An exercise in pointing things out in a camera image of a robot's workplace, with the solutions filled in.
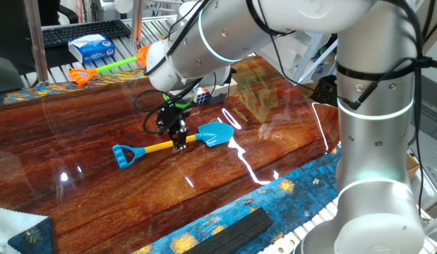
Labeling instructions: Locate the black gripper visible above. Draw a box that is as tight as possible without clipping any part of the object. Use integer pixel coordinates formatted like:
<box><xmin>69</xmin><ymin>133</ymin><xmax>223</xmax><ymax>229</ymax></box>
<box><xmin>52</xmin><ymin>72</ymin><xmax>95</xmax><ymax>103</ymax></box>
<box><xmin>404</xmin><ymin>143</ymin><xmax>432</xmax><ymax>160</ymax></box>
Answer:
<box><xmin>155</xmin><ymin>102</ymin><xmax>191</xmax><ymax>152</ymax></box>

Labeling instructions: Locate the blue toy shovel yellow shaft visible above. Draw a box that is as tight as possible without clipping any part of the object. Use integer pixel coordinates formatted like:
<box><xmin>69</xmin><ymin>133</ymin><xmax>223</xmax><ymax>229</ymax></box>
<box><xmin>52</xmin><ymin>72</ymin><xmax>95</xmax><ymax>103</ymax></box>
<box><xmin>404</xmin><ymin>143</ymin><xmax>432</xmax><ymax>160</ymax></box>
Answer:
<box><xmin>112</xmin><ymin>121</ymin><xmax>235</xmax><ymax>170</ymax></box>

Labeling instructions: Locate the Rubik's cube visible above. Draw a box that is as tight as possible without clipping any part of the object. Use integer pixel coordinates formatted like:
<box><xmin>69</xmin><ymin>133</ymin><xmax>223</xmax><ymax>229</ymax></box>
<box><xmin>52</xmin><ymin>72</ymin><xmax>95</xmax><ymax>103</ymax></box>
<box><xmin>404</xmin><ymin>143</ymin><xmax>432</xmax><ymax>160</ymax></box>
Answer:
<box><xmin>195</xmin><ymin>87</ymin><xmax>210</xmax><ymax>106</ymax></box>

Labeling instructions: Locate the orange toy shovel green shaft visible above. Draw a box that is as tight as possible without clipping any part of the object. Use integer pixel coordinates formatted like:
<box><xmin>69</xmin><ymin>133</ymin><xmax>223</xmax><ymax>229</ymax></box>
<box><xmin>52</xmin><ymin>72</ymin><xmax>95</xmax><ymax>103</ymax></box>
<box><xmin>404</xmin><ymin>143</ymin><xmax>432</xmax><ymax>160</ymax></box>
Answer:
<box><xmin>68</xmin><ymin>44</ymin><xmax>152</xmax><ymax>87</ymax></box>

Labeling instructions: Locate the glossy wood grain mat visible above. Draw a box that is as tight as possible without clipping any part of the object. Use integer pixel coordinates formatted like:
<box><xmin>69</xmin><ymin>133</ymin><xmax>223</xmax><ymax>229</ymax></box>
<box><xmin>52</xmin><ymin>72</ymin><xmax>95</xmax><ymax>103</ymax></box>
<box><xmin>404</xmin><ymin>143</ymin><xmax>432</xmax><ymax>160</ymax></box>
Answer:
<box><xmin>0</xmin><ymin>56</ymin><xmax>342</xmax><ymax>254</ymax></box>

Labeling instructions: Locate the light wooden block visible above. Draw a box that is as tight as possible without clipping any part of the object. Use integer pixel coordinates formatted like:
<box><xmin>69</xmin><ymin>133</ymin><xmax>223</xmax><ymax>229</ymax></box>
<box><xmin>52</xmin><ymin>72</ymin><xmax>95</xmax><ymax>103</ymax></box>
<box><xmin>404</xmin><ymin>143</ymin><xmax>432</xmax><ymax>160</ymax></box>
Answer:
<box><xmin>227</xmin><ymin>78</ymin><xmax>239</xmax><ymax>97</ymax></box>

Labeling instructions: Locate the black foam block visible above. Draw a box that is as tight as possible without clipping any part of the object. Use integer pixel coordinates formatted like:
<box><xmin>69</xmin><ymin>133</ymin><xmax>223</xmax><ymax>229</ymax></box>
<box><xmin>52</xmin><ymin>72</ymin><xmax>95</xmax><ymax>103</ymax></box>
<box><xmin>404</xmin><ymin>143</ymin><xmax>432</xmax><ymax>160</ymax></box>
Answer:
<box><xmin>182</xmin><ymin>207</ymin><xmax>274</xmax><ymax>254</ymax></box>

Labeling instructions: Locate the blue tissue box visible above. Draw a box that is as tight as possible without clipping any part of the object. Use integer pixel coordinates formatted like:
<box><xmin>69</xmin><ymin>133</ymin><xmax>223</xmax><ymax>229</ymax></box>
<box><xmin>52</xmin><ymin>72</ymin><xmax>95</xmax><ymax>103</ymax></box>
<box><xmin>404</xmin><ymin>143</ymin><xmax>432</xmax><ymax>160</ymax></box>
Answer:
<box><xmin>68</xmin><ymin>33</ymin><xmax>116</xmax><ymax>64</ymax></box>

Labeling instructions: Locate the black keyboard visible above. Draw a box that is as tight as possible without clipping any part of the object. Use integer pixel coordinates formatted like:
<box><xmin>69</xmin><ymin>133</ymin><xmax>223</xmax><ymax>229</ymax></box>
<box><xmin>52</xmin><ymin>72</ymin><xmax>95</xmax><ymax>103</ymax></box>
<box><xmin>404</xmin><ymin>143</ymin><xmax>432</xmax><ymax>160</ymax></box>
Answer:
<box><xmin>41</xmin><ymin>19</ymin><xmax>132</xmax><ymax>49</ymax></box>

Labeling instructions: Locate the white metal shelf rack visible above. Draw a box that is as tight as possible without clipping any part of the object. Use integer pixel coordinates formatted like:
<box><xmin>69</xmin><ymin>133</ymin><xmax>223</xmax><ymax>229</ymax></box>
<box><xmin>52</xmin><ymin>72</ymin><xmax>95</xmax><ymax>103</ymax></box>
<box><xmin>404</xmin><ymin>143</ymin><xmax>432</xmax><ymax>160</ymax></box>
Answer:
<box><xmin>256</xmin><ymin>31</ymin><xmax>339</xmax><ymax>85</ymax></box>

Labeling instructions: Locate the black plastic crate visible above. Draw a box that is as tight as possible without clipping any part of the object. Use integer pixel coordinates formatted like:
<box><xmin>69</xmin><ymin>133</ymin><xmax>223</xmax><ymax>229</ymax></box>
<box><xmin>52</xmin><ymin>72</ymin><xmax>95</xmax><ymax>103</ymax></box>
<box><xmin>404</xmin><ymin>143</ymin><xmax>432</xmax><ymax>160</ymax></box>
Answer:
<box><xmin>311</xmin><ymin>74</ymin><xmax>339</xmax><ymax>107</ymax></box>

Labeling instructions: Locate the black office chair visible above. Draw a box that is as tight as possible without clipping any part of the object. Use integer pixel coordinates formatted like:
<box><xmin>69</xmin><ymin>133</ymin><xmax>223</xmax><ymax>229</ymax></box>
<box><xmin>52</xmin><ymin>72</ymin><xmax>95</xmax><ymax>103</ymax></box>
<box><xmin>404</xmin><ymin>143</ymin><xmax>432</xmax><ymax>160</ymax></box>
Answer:
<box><xmin>37</xmin><ymin>0</ymin><xmax>80</xmax><ymax>26</ymax></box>

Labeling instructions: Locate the black computer monitor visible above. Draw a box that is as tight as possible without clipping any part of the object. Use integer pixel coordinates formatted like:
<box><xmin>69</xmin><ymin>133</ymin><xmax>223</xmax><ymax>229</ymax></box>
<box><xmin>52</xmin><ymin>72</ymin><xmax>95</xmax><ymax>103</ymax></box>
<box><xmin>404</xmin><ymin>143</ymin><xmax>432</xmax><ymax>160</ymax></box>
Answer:
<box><xmin>0</xmin><ymin>0</ymin><xmax>39</xmax><ymax>95</ymax></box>

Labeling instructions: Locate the aluminium frame post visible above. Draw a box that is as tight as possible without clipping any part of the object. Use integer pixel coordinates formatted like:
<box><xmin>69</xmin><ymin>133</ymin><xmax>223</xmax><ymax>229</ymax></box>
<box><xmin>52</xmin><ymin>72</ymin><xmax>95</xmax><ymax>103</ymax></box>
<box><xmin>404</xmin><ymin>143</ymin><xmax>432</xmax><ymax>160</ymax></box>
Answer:
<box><xmin>131</xmin><ymin>0</ymin><xmax>145</xmax><ymax>47</ymax></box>
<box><xmin>23</xmin><ymin>0</ymin><xmax>49</xmax><ymax>85</ymax></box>

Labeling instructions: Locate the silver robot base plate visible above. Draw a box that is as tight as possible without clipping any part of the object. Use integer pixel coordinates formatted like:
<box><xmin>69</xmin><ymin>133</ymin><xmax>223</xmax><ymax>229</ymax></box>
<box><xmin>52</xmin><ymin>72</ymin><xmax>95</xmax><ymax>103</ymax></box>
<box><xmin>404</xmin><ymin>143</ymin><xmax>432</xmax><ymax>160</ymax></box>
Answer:
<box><xmin>258</xmin><ymin>225</ymin><xmax>311</xmax><ymax>254</ymax></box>

